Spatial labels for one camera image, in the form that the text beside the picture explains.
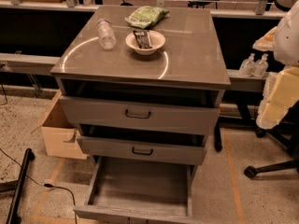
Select grey drawer cabinet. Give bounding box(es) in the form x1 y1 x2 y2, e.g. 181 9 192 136
50 5 232 180

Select grey drawer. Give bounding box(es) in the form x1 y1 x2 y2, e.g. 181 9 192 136
77 135 206 165
59 96 219 135
74 157 195 224

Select left sanitizer pump bottle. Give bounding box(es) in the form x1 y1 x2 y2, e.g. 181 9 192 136
239 53 255 77

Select black office chair base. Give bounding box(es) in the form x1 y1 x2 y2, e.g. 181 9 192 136
244 102 299 178

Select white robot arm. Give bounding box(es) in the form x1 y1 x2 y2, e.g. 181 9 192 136
274 0 299 66

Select grey middle drawer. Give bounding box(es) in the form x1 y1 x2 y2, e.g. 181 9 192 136
77 135 206 165

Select green chip bag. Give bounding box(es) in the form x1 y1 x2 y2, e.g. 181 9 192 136
124 6 169 29

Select grey top drawer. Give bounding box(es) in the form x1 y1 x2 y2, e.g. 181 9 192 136
59 96 219 135

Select cardboard box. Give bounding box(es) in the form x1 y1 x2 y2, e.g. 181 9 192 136
33 91 87 160

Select right sanitizer pump bottle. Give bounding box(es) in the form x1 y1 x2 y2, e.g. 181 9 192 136
251 53 268 77

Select black floor cable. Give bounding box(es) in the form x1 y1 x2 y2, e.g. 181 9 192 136
0 147 78 224

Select black stand leg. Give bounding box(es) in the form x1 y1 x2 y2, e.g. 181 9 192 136
0 148 35 224

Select dark snack bar wrapper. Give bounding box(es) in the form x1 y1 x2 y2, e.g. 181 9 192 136
133 30 151 49

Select sanitizer pump bottle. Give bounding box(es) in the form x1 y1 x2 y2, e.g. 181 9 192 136
239 53 255 77
251 53 268 77

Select yellow foam padding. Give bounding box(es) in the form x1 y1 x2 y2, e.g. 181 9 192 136
253 27 299 130

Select clear plastic jar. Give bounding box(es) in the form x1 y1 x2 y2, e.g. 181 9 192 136
96 19 116 50

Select grey bottom drawer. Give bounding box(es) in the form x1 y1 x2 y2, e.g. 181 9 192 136
74 157 195 224

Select white bowl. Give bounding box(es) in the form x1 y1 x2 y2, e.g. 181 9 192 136
125 30 165 55

